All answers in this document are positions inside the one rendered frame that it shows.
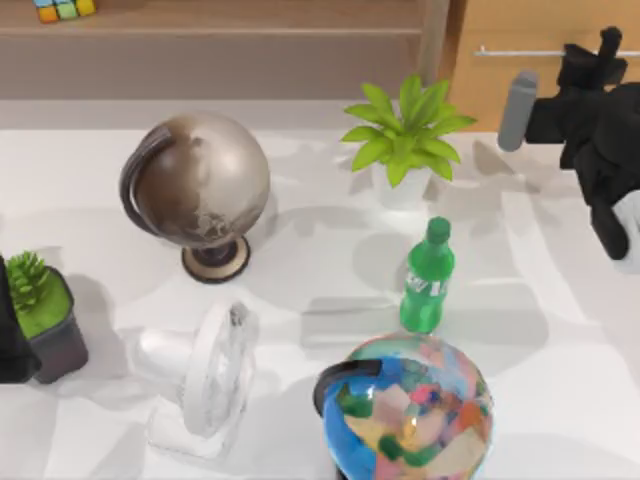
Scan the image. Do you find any green bottle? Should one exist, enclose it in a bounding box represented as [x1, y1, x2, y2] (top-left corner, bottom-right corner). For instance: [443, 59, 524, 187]
[398, 215, 457, 336]

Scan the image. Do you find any wooden cupboard door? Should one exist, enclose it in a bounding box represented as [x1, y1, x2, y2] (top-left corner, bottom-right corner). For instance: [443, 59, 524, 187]
[448, 0, 640, 135]

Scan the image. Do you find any long metal handle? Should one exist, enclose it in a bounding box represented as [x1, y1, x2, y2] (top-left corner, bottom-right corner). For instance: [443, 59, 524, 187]
[473, 45, 640, 58]

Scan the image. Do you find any white desk fan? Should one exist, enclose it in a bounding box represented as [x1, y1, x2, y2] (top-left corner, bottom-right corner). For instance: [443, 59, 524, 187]
[136, 298, 260, 460]

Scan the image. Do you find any leafy plant in white pot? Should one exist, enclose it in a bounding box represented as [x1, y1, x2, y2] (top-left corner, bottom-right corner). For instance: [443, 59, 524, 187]
[340, 74, 479, 207]

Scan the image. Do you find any bronze globe on stand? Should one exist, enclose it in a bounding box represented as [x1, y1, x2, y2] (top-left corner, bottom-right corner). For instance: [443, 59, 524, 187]
[118, 111, 273, 287]

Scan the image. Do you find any wooden open shelf unit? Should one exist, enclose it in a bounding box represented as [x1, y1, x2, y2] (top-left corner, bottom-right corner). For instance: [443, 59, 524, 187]
[0, 0, 467, 101]

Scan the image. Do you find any colourful puzzle cube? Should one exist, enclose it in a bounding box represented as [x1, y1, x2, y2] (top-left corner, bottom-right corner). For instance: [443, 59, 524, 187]
[33, 0, 99, 24]

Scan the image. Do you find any pale grey rounded box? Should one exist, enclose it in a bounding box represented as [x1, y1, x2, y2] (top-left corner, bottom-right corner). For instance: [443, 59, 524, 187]
[496, 70, 541, 153]

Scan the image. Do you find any spiky plant in grey pot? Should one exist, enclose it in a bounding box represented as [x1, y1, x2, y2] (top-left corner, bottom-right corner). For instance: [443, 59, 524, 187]
[4, 250, 91, 386]

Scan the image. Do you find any colourful globe with black arc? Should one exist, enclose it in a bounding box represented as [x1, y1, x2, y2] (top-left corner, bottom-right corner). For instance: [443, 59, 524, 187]
[313, 331, 496, 480]

